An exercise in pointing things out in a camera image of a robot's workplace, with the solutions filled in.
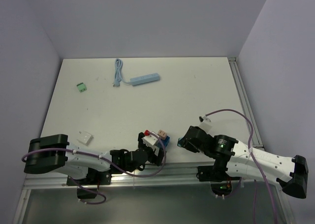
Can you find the teal charger plug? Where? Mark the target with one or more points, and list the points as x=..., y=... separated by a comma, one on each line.
x=180, y=142

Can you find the green plug adapter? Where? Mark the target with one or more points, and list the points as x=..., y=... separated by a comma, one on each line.
x=81, y=87

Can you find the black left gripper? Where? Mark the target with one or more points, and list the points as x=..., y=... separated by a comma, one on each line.
x=156, y=159

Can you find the light blue power strip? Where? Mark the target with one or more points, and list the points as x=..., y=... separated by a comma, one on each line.
x=144, y=79

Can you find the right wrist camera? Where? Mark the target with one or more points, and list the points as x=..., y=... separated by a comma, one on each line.
x=205, y=124

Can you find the aluminium side rail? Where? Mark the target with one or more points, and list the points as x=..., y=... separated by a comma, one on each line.
x=246, y=107

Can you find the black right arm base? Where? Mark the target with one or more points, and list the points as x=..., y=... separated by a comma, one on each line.
x=222, y=185

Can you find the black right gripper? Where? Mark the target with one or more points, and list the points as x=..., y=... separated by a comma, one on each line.
x=187, y=144

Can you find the blue cube socket adapter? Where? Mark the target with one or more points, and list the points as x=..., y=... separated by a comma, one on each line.
x=164, y=141

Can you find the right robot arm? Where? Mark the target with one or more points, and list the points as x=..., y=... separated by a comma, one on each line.
x=234, y=160

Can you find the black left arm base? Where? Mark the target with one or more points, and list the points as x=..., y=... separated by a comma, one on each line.
x=88, y=189

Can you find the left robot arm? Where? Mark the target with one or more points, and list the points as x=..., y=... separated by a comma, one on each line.
x=56, y=154

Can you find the white plug adapter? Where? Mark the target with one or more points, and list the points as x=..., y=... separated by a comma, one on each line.
x=84, y=138

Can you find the pink charger plug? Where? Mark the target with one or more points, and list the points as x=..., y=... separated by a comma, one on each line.
x=162, y=134

